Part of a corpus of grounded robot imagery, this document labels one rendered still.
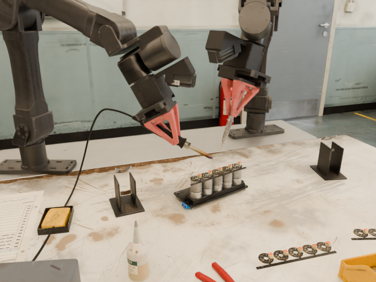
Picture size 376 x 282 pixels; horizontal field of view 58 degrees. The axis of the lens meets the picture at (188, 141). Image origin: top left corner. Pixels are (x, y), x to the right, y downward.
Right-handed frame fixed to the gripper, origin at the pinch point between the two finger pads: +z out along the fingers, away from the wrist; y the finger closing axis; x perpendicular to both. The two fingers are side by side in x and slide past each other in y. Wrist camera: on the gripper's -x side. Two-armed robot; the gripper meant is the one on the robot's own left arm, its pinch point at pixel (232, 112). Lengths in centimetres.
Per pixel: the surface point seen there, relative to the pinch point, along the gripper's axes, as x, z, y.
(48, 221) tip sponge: -29.7, 28.7, -10.5
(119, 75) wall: 102, 0, -237
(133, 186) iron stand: -15.3, 20.0, -6.9
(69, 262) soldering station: -36.0, 22.4, 13.1
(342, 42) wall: 316, -102, -151
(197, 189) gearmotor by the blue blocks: -5.4, 17.1, 1.5
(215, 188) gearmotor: -0.1, 16.7, 1.6
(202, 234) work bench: -9.0, 22.9, 9.2
